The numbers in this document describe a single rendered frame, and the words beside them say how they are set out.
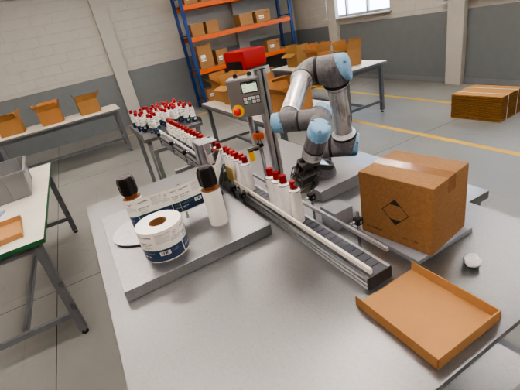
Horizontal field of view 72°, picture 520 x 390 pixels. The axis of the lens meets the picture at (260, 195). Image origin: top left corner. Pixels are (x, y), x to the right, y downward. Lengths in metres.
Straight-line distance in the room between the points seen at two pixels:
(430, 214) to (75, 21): 8.60
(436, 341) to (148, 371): 0.84
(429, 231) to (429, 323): 0.32
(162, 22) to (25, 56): 2.97
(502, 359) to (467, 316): 0.75
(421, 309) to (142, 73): 8.67
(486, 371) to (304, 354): 0.99
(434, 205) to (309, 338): 0.59
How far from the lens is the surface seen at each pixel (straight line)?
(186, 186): 1.81
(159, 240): 1.53
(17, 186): 3.39
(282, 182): 1.57
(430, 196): 1.30
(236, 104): 1.82
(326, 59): 1.62
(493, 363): 1.96
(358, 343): 1.15
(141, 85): 9.34
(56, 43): 9.19
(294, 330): 1.20
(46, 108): 7.07
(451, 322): 1.23
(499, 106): 5.35
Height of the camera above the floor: 1.71
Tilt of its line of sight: 26 degrees down
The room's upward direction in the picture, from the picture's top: 12 degrees counter-clockwise
